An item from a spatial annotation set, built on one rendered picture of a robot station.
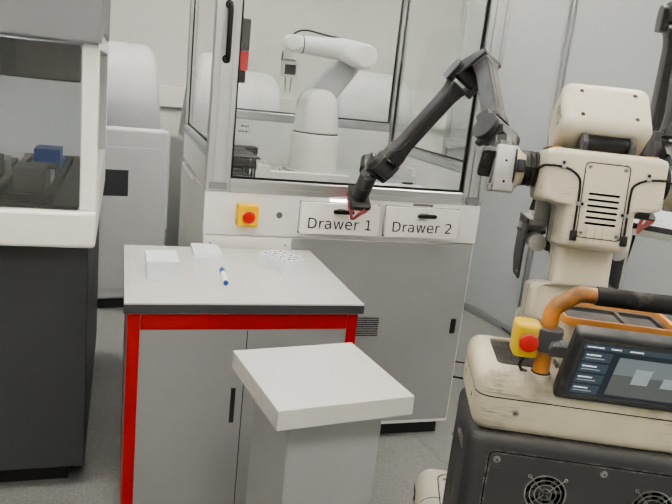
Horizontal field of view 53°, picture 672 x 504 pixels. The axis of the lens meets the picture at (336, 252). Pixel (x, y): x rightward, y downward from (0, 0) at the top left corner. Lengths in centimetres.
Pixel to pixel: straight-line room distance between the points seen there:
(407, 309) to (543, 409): 125
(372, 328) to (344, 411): 130
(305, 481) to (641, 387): 65
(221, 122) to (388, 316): 94
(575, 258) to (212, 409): 100
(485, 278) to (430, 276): 184
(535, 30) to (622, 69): 71
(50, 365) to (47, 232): 43
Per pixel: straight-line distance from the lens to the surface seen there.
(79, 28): 199
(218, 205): 230
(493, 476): 147
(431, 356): 271
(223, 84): 226
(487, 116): 184
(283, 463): 134
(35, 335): 222
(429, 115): 216
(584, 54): 391
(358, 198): 227
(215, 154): 227
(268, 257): 210
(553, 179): 165
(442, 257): 259
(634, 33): 371
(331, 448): 136
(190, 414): 188
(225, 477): 199
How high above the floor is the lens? 132
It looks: 13 degrees down
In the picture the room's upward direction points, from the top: 6 degrees clockwise
